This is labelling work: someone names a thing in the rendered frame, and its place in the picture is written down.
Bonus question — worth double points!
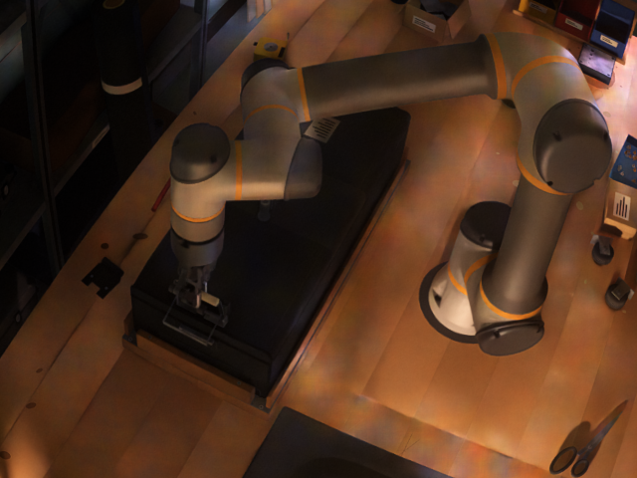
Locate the red pencil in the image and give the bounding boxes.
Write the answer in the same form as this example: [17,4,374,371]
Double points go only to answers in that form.
[150,179,172,211]

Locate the black wheeled case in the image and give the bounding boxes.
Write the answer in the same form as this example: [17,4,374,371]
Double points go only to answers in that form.
[129,106,412,397]

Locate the black mat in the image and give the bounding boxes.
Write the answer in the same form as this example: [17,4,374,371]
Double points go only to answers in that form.
[242,404,452,478]

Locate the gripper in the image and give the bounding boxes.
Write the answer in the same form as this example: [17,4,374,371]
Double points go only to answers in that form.
[167,236,223,311]

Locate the black metal bracket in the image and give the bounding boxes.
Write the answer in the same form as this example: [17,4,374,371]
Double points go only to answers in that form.
[81,256,125,300]

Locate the open cardboard box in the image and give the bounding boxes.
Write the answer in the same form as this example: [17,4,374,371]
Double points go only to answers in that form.
[401,0,468,42]

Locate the black caster wheel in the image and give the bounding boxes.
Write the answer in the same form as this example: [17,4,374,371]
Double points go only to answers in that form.
[603,277,634,311]
[590,232,617,266]

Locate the yellow storage bin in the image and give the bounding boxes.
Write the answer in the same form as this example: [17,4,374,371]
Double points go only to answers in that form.
[516,0,559,17]

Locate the dark grey flat box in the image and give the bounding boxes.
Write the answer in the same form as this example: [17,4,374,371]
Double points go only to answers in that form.
[578,41,619,87]

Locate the red storage bin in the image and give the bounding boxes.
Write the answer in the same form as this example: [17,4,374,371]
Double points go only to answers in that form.
[552,0,599,32]

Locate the blue tray with small parts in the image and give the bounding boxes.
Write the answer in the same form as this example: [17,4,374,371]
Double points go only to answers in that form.
[608,133,637,189]

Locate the black roll with white band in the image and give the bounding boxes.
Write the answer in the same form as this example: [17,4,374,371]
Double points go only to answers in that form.
[98,0,146,97]

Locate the blue storage bin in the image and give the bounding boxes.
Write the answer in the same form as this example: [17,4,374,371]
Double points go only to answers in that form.
[592,0,637,52]

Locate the yellow tape measure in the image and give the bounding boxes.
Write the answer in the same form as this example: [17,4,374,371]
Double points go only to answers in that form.
[252,37,286,63]

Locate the dark metal shelf unit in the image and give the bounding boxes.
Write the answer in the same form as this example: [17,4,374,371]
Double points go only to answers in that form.
[0,0,213,345]

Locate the white printed label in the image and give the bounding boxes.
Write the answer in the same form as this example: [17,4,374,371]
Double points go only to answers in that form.
[305,116,343,144]

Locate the grey scissors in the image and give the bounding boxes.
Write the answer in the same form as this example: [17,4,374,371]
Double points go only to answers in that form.
[548,399,630,478]

